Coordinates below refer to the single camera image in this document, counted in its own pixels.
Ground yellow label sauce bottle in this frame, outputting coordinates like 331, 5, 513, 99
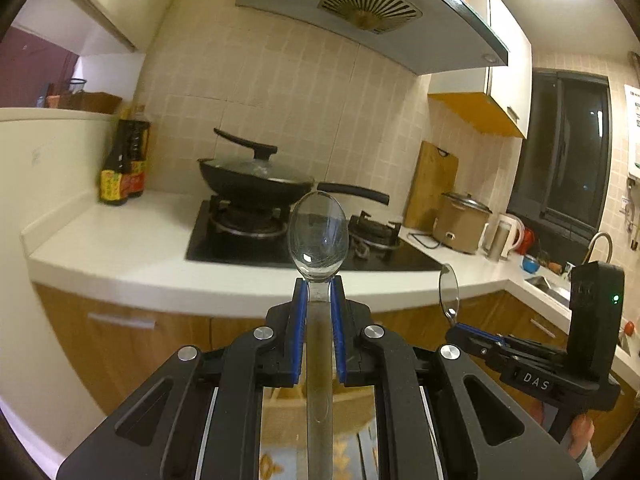
98, 119, 132, 206

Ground red label sauce bottle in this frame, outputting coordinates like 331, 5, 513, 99
127, 105, 152, 198

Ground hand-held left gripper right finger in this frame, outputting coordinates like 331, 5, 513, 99
331, 279, 584, 480

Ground white wall cabinet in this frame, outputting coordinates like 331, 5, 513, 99
427, 0, 533, 139

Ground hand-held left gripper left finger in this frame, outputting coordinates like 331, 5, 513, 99
57, 279, 307, 480

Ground wooden cutting board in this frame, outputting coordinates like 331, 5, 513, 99
403, 140, 460, 231

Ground grey range hood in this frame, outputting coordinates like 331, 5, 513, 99
235, 0, 510, 76

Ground white overhead cabinet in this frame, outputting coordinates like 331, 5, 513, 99
10, 0, 138, 53

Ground long silver drawer handle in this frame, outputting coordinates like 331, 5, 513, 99
87, 312, 157, 330

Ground black wok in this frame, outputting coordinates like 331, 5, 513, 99
197, 157, 390, 211

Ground patterned light blue tablecloth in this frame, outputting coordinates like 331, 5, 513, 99
259, 385, 382, 480

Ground black gas stove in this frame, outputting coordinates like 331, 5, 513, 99
185, 199, 446, 272

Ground dark window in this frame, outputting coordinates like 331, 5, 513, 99
506, 67, 613, 256

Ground glass wok lid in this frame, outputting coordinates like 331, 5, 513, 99
199, 128, 316, 182

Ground white water heater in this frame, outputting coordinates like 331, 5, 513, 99
624, 84, 640, 181

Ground wooden base cabinets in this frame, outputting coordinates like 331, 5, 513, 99
32, 282, 636, 461

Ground metal faucet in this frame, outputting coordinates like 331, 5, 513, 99
586, 231, 614, 266

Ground brown wooden tray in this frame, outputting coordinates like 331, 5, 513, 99
47, 91, 123, 115

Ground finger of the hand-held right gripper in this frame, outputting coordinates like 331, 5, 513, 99
446, 332, 506, 368
452, 323, 571, 361

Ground white electric kettle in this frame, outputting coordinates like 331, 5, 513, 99
482, 213, 526, 263

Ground person's right hand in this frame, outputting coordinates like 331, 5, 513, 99
567, 415, 596, 461

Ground steel sink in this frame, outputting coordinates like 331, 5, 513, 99
525, 274, 573, 307

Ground beige rice cooker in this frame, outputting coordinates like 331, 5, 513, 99
432, 191, 493, 256

